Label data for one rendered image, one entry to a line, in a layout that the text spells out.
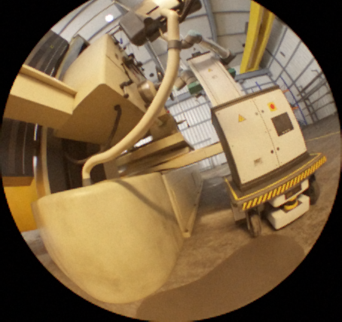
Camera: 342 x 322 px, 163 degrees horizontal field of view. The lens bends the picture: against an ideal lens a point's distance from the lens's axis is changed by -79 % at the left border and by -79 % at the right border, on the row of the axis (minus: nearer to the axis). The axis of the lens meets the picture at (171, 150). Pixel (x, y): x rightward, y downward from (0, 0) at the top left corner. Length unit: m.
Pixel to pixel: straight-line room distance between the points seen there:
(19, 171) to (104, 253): 0.73
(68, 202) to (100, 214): 0.13
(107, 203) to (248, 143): 0.73
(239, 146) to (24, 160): 1.34
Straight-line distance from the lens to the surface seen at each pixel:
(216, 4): 9.25
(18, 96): 0.75
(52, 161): 1.04
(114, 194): 0.50
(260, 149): 0.73
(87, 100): 0.76
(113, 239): 0.51
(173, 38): 0.39
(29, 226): 2.73
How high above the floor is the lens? 0.56
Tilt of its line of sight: 10 degrees up
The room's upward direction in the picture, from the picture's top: 18 degrees counter-clockwise
